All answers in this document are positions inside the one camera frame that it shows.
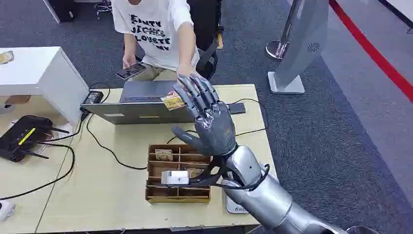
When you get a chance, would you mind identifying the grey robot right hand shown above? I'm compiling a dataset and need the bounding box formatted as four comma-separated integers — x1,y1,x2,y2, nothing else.
171,73,239,157

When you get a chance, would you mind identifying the person's left hand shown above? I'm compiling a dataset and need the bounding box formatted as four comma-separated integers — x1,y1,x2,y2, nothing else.
176,64,197,80

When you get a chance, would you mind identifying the person's right hand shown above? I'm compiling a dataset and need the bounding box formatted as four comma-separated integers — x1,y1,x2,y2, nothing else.
122,54,138,70

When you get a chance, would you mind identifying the smartphone with dark screen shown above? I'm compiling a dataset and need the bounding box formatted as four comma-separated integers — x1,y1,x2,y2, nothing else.
115,63,147,80

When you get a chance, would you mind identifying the yellow printed card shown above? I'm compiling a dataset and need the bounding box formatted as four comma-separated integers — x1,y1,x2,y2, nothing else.
0,50,15,65
160,94,187,112

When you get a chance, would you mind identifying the dark grey usb hub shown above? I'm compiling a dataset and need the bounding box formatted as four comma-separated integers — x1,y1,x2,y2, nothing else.
227,102,246,115

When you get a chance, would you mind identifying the person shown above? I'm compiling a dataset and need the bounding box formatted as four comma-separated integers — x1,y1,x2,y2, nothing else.
111,0,201,82

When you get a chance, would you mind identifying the black office chair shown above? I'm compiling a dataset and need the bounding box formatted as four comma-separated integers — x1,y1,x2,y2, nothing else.
187,0,224,81

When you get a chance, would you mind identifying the black power adapter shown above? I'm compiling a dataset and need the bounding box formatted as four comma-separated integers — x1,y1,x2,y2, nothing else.
82,91,105,106

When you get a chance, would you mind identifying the grey laptop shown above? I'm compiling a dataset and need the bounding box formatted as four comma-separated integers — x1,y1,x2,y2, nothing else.
80,80,198,125

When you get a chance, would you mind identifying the pale card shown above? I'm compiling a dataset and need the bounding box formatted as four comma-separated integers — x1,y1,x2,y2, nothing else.
154,149,173,162

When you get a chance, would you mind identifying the wooden card box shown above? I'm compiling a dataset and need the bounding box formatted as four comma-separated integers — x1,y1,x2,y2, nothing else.
145,144,212,204

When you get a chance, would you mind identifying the white flat device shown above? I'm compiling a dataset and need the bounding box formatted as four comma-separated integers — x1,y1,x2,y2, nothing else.
225,190,250,215

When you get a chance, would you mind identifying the black box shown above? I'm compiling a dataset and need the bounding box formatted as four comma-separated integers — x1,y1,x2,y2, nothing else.
47,0,80,23

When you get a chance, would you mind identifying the white cabinet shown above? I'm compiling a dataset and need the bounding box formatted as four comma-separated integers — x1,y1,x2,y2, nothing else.
0,46,90,126

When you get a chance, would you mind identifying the chrome stanchion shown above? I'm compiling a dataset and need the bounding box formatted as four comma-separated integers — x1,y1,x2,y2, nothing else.
265,0,305,61

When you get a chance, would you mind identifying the grey standing kiosk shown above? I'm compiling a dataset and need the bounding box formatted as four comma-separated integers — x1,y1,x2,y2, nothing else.
267,0,330,95

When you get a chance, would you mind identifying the brown cardboard piece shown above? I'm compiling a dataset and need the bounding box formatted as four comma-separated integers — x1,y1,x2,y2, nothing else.
4,95,32,105

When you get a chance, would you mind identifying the black router with antennas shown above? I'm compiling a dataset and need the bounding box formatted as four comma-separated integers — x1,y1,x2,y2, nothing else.
0,115,70,163

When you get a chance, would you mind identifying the round grey base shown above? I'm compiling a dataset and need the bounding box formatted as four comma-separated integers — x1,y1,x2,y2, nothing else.
344,225,380,234

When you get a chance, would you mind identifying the white power socket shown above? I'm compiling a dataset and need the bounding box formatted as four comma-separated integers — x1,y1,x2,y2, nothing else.
0,200,17,222

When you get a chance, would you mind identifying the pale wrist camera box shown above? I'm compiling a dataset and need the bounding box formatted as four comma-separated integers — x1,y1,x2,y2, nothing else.
160,170,190,186

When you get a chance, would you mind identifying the black power cable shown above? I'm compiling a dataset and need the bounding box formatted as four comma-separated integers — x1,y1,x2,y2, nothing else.
86,112,148,171

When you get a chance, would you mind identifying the black router cable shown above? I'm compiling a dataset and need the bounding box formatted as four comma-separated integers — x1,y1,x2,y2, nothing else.
30,111,90,145

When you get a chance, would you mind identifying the thick black cable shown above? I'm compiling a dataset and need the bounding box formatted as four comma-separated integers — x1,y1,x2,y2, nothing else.
0,142,76,201

